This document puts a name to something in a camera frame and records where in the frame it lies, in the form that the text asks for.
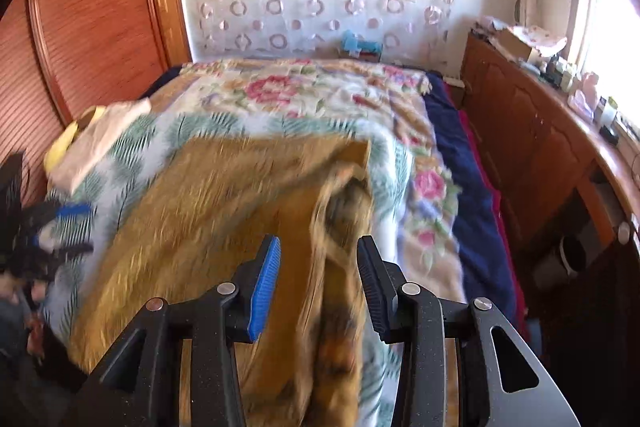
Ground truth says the mustard gold patterned cloth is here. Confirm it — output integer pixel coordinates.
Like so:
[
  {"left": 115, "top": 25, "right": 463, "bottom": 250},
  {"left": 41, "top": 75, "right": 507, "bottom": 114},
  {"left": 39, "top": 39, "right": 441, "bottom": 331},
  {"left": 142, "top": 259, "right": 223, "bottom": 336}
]
[{"left": 67, "top": 134, "right": 372, "bottom": 426}]

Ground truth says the bright bedroom window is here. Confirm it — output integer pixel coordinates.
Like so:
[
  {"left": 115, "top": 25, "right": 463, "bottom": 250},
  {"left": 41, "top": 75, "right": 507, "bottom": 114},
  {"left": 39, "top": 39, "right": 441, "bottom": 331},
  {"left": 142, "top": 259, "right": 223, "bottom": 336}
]
[{"left": 584, "top": 0, "right": 640, "bottom": 127}]

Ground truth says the yellow pillow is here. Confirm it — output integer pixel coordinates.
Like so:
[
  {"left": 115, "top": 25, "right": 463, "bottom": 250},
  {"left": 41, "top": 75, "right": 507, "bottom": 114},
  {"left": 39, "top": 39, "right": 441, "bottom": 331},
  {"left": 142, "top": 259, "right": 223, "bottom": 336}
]
[{"left": 42, "top": 106, "right": 106, "bottom": 176}]

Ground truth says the folded pink cloth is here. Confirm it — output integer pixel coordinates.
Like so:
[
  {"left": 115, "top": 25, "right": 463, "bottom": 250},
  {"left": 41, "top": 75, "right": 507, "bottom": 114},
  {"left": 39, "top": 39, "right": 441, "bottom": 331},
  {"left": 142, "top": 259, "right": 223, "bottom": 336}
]
[{"left": 47, "top": 98, "right": 152, "bottom": 195}]

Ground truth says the navy blue bed sheet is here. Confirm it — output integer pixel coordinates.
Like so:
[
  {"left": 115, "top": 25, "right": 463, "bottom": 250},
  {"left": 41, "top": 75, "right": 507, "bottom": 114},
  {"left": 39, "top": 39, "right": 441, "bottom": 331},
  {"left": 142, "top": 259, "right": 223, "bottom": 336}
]
[{"left": 423, "top": 70, "right": 524, "bottom": 327}]

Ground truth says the palm leaf print blanket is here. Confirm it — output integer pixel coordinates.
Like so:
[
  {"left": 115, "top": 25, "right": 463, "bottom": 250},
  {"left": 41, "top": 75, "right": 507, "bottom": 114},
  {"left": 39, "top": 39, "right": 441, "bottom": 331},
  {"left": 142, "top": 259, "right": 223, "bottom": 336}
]
[{"left": 39, "top": 108, "right": 417, "bottom": 427}]

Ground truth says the long wooden cabinet desk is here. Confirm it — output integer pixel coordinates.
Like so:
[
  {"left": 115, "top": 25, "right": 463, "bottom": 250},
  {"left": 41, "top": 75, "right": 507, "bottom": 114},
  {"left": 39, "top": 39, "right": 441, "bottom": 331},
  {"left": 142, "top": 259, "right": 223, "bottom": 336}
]
[{"left": 460, "top": 32, "right": 639, "bottom": 253}]

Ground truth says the pink toy on sill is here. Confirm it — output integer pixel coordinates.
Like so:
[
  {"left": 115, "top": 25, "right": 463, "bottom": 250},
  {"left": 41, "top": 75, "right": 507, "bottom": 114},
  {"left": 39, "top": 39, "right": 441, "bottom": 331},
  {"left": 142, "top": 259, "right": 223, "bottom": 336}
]
[{"left": 567, "top": 72, "right": 599, "bottom": 124}]

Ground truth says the teal toy on headboard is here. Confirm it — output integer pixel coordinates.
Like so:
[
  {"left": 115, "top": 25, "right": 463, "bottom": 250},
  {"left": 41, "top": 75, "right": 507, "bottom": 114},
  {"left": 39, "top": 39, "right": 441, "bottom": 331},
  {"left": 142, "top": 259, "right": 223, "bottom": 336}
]
[{"left": 338, "top": 30, "right": 383, "bottom": 63}]

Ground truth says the cardboard box on cabinet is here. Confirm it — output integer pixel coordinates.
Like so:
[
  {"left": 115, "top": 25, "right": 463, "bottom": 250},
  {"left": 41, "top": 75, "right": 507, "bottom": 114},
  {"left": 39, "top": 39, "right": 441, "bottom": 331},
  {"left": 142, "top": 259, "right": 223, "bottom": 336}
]
[{"left": 494, "top": 26, "right": 568, "bottom": 63}]

